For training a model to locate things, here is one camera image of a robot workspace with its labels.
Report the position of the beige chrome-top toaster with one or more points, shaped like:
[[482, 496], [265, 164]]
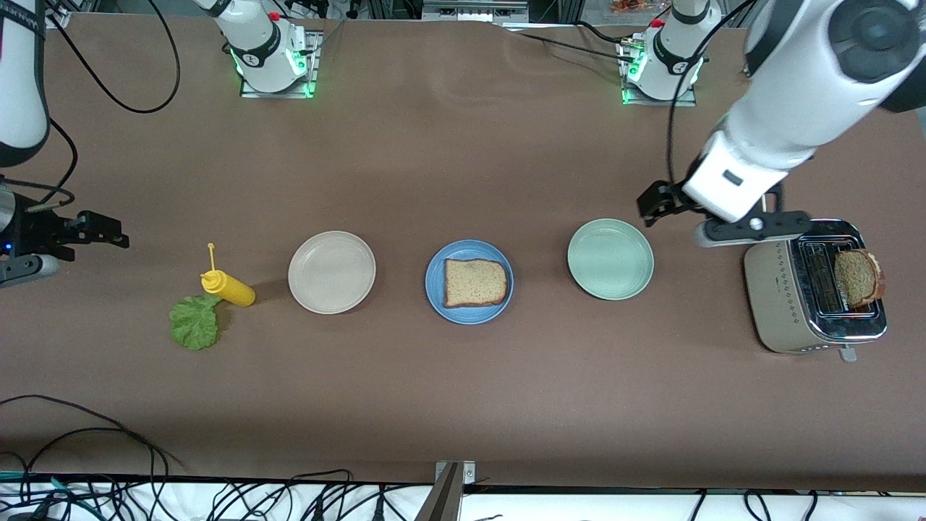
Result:
[[778, 304]]

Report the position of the aluminium camera post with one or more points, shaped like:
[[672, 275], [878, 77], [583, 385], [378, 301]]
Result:
[[443, 499]]

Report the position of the blue plate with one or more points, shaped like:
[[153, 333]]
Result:
[[470, 317]]

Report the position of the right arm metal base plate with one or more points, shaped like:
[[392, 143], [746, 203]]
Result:
[[275, 95]]

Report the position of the beige plate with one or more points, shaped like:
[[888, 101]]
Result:
[[331, 272]]

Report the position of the brown bread slice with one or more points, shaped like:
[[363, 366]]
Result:
[[857, 278], [474, 284]]

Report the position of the light green plate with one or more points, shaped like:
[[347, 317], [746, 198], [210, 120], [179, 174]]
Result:
[[610, 259]]

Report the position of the yellow squeeze bottle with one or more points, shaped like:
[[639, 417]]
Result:
[[235, 291]]

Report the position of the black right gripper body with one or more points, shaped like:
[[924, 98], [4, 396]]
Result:
[[37, 230]]

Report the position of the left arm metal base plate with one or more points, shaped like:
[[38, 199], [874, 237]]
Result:
[[658, 102]]

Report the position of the green lettuce leaf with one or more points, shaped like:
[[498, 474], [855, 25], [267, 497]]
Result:
[[194, 325]]

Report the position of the grey metal box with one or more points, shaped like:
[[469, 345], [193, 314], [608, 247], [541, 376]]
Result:
[[474, 11]]

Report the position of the orange packet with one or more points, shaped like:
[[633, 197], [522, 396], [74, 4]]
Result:
[[636, 6]]

